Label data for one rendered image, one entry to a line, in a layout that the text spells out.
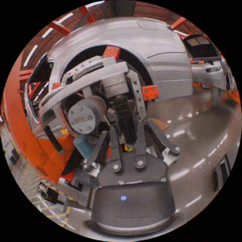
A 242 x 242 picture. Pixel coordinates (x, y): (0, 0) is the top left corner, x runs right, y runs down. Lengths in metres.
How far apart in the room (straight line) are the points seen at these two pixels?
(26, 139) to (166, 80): 1.05
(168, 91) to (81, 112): 0.58
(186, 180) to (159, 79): 1.03
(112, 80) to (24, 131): 0.60
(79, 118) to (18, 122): 0.48
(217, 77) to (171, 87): 1.92
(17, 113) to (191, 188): 1.56
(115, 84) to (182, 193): 1.02
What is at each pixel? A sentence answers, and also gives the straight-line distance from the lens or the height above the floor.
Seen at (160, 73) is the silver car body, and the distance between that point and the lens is 0.62.
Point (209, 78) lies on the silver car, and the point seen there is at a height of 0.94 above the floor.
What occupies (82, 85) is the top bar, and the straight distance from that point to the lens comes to 0.23.
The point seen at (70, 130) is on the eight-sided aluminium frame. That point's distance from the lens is 0.59.
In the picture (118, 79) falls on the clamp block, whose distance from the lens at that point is 0.17.
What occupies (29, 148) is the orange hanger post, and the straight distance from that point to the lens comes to 0.62.
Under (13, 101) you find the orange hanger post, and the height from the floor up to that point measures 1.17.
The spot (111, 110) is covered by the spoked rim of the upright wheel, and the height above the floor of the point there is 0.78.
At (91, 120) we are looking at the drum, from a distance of 0.29.
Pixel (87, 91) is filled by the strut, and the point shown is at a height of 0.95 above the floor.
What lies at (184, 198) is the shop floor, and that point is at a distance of 1.00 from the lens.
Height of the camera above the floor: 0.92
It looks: 25 degrees down
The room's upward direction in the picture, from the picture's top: 18 degrees counter-clockwise
